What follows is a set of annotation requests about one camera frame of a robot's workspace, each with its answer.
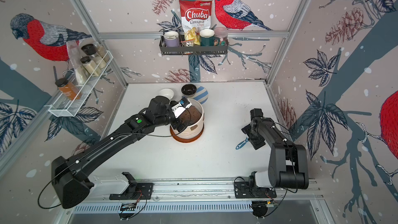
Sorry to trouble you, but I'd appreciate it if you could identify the blue white scrub brush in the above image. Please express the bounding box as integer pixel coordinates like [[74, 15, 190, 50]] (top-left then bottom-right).
[[235, 138, 249, 150]]

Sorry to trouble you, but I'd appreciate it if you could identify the white ceramic flower pot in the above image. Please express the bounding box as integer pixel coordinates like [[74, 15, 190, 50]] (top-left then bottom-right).
[[171, 99, 204, 134]]

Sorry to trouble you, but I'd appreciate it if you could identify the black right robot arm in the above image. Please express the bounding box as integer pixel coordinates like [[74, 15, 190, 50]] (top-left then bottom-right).
[[242, 108, 309, 190]]

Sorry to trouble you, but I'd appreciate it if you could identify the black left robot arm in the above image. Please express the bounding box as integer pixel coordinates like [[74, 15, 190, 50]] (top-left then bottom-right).
[[51, 96, 192, 209]]

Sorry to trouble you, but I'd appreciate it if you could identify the small white bowl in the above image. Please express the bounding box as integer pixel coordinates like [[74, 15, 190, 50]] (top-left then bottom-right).
[[158, 88, 175, 101]]

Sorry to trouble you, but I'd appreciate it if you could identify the small black bowl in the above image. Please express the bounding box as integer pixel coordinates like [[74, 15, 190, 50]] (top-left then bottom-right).
[[181, 84, 197, 98]]

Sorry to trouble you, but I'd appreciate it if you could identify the blue striped plate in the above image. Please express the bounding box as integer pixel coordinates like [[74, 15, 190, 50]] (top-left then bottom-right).
[[193, 86, 208, 104]]

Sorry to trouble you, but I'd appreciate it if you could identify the lilac mug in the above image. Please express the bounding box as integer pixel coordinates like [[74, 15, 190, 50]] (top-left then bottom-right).
[[163, 31, 180, 47]]

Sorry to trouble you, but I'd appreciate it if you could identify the black lidded spice jar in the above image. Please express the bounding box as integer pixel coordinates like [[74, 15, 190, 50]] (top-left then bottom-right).
[[81, 44, 107, 69], [80, 56, 101, 77]]

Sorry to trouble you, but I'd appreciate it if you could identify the green mug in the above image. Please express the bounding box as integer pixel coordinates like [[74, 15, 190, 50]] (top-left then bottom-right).
[[200, 29, 215, 47]]

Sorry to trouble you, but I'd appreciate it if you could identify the orange spice jar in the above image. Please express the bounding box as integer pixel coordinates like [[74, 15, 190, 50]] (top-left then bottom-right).
[[55, 78, 81, 101]]

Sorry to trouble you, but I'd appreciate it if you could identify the pink lidded glass jar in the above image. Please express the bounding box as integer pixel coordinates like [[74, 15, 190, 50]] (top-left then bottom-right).
[[214, 27, 228, 46]]

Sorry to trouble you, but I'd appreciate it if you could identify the red Chuba chips bag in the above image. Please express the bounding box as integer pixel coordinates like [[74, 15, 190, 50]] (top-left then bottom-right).
[[179, 0, 212, 46]]

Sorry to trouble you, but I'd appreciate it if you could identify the clear plastic bag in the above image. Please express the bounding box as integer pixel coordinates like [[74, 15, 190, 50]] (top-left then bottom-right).
[[66, 40, 90, 86]]

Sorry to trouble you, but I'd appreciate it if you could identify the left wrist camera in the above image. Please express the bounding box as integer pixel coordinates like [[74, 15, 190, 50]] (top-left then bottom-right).
[[172, 96, 192, 119]]

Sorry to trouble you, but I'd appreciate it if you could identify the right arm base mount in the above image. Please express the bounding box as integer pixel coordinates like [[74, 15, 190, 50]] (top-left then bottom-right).
[[233, 172, 277, 199]]

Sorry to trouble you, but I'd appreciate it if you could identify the dark wall shelf basket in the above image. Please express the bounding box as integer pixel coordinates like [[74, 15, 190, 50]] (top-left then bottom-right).
[[159, 37, 229, 56]]

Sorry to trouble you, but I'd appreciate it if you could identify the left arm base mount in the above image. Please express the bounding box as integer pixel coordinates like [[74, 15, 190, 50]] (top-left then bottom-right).
[[109, 172, 154, 201]]

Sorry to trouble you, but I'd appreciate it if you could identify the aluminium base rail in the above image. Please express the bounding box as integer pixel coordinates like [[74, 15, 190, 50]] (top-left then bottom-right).
[[62, 178, 324, 203]]

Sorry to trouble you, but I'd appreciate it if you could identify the white wire wall rack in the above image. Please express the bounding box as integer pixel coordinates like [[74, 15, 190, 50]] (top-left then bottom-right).
[[48, 50, 114, 118]]

